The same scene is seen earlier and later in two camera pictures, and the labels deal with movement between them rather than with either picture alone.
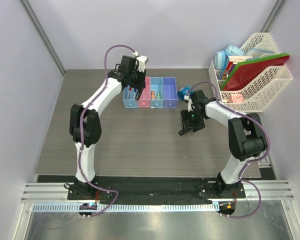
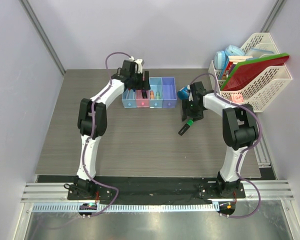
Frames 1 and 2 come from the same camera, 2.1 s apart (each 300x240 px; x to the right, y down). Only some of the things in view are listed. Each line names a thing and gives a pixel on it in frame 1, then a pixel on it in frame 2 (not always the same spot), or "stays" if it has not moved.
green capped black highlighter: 182,131 stays
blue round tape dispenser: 186,90 stays
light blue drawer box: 129,98 stays
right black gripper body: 195,121 to 194,112
